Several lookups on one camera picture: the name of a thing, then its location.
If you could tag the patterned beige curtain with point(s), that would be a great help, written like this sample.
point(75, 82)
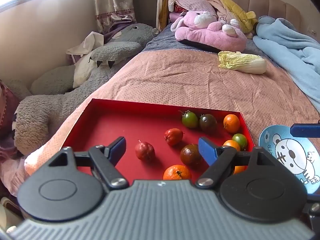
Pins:
point(112, 0)

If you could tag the pink fleece cloth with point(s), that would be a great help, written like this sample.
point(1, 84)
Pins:
point(192, 2)

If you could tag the red cardboard tray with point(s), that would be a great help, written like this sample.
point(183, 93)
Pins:
point(120, 125)

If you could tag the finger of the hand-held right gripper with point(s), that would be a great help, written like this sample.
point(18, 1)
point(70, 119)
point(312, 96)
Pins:
point(303, 130)
point(313, 212)

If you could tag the white tote bag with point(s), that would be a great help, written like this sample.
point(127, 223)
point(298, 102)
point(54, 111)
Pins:
point(87, 42)

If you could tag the blue bear print bowl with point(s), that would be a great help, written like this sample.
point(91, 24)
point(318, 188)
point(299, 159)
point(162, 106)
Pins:
point(287, 155)

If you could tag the white plastic object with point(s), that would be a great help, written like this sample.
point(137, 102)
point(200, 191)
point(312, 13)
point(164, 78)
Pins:
point(5, 212)

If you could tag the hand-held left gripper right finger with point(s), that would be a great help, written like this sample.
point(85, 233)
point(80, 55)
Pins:
point(206, 150)

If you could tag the beige padded headboard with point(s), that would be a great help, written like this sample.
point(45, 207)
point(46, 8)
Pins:
point(262, 0)

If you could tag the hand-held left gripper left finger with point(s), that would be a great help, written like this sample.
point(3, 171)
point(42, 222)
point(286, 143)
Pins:
point(117, 146)

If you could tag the pink bunny plush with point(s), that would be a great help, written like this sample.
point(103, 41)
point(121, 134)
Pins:
point(212, 35)

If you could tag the wall socket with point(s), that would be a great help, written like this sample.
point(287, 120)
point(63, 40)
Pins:
point(313, 33)

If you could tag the napa cabbage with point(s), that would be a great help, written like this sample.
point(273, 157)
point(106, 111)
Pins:
point(245, 63)

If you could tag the beige fleece cloth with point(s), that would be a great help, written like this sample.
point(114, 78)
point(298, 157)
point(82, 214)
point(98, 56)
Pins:
point(212, 1)

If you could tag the pink dotted bedspread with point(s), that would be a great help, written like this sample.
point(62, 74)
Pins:
point(175, 80)

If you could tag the red wax apple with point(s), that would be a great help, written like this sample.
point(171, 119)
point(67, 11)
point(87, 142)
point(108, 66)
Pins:
point(145, 151)
point(173, 136)

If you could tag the purple cloth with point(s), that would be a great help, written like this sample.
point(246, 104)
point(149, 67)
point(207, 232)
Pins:
point(117, 30)

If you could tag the small green tomato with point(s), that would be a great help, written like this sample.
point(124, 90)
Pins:
point(240, 140)

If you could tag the grey plush toy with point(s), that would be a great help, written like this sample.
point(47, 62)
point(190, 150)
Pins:
point(50, 105)

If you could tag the light blue blanket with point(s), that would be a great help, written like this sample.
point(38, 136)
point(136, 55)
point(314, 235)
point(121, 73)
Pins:
point(287, 45)

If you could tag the grey bed sheet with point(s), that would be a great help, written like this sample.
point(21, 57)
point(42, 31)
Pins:
point(160, 40)

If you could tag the yellow plush toy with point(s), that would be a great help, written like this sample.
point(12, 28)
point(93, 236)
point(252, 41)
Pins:
point(237, 7)

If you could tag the orange mandarin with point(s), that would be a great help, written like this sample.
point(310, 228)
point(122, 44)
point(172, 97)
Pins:
point(175, 173)
point(238, 169)
point(232, 123)
point(232, 144)

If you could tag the dark brown tomato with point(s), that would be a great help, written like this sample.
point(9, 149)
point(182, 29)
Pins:
point(190, 154)
point(208, 123)

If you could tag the large green tomato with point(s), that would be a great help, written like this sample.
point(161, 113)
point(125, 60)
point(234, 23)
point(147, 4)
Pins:
point(190, 120)

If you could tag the maroon patterned cloth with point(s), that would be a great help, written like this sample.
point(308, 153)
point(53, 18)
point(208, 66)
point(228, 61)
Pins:
point(7, 110)

